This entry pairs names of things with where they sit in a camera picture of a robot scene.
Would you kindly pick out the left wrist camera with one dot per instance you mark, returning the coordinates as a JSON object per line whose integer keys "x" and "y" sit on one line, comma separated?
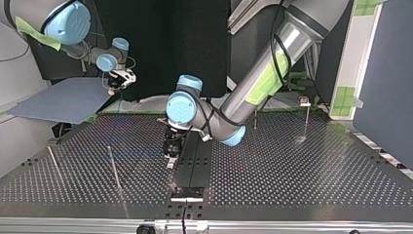
{"x": 198, "y": 131}

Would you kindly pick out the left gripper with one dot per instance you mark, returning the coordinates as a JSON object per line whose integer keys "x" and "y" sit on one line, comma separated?
{"x": 172, "y": 143}

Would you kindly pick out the connector holder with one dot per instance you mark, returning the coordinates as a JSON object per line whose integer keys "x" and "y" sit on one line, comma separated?
{"x": 187, "y": 194}

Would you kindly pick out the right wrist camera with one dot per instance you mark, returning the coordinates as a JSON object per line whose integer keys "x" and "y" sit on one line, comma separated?
{"x": 127, "y": 76}

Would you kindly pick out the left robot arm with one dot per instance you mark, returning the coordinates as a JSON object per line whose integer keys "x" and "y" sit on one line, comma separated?
{"x": 259, "y": 84}

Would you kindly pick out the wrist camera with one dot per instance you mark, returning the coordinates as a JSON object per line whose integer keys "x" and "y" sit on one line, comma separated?
{"x": 198, "y": 131}
{"x": 127, "y": 76}

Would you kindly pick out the black panel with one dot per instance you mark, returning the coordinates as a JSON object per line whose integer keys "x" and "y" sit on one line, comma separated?
{"x": 168, "y": 45}

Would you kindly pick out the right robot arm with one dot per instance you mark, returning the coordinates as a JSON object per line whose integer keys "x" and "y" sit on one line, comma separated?
{"x": 66, "y": 22}

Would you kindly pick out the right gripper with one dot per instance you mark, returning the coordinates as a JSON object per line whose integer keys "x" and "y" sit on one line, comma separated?
{"x": 114, "y": 82}

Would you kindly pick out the grey board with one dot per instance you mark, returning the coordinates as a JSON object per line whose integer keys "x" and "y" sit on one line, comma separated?
{"x": 65, "y": 99}

